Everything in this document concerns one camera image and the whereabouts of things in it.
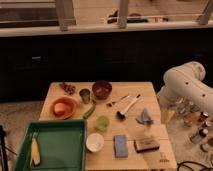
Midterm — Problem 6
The blue-grey towel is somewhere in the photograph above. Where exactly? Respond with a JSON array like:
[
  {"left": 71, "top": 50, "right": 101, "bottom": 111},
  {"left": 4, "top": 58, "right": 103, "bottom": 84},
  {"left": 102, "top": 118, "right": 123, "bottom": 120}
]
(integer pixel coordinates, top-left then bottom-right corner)
[{"left": 136, "top": 109, "right": 154, "bottom": 125}]

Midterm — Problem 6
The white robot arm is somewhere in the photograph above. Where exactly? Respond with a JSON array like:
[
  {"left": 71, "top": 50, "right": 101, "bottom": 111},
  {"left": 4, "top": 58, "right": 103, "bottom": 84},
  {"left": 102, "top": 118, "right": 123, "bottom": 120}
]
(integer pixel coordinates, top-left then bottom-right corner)
[{"left": 158, "top": 61, "right": 213, "bottom": 114}]

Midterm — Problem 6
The green plastic cup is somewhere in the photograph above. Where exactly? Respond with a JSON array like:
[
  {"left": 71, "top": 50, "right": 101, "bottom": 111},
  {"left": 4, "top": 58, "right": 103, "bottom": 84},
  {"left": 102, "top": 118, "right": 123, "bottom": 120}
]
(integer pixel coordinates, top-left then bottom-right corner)
[{"left": 96, "top": 116, "right": 110, "bottom": 131}]

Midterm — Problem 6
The white paper cup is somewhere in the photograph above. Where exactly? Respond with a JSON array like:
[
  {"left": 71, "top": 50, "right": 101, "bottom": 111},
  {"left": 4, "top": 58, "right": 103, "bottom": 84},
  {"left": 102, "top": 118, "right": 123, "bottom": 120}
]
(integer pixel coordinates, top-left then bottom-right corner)
[{"left": 86, "top": 133, "right": 104, "bottom": 153}]

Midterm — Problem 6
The dark red bowl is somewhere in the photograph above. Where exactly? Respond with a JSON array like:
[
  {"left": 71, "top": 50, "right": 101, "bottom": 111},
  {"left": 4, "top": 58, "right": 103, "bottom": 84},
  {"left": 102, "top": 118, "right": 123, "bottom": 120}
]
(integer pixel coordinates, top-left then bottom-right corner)
[{"left": 92, "top": 80, "right": 112, "bottom": 100}]

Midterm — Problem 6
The green cucumber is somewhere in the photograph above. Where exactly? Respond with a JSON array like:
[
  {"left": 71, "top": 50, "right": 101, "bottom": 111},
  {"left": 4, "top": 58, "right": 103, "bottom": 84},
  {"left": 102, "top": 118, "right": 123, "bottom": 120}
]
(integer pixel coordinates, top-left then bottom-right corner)
[{"left": 83, "top": 100, "right": 96, "bottom": 119}]

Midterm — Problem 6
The bunch of brown grapes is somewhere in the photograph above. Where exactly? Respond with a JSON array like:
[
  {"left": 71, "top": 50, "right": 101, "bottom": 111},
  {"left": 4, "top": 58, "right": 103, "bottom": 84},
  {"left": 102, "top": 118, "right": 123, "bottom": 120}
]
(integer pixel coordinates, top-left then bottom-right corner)
[{"left": 59, "top": 82, "right": 76, "bottom": 95}]

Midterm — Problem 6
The orange plastic bowl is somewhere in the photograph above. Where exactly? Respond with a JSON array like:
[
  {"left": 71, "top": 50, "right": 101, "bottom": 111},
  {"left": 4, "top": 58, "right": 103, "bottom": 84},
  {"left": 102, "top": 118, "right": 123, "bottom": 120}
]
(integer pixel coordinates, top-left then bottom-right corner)
[{"left": 49, "top": 97, "right": 77, "bottom": 120}]

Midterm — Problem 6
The orange fruit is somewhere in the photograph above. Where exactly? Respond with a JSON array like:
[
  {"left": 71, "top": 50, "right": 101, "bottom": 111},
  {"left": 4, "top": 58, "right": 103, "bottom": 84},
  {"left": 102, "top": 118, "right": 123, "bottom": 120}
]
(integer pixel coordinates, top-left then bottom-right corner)
[{"left": 54, "top": 103, "right": 66, "bottom": 115}]

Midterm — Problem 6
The blue sponge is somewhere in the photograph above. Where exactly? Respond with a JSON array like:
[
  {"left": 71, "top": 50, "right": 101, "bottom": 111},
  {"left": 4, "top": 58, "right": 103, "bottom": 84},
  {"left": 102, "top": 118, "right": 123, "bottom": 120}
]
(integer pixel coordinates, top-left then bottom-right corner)
[{"left": 114, "top": 135, "right": 128, "bottom": 158}]

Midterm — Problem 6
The brown scrub sponge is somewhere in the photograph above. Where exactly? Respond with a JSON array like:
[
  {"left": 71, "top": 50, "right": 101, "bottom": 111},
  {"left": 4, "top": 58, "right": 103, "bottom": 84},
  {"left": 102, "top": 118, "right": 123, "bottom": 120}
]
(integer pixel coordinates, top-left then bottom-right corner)
[{"left": 134, "top": 138, "right": 160, "bottom": 153}]

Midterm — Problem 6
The green plastic tray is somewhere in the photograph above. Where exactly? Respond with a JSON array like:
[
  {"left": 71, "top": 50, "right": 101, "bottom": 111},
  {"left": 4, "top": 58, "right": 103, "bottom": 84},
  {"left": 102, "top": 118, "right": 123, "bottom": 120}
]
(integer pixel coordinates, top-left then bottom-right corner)
[{"left": 13, "top": 119, "right": 87, "bottom": 171}]

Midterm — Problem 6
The corn cob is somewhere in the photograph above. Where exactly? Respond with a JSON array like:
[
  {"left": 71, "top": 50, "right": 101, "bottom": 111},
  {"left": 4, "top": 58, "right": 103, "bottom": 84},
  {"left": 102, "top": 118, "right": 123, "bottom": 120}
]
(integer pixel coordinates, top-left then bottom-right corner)
[{"left": 30, "top": 134, "right": 41, "bottom": 166}]

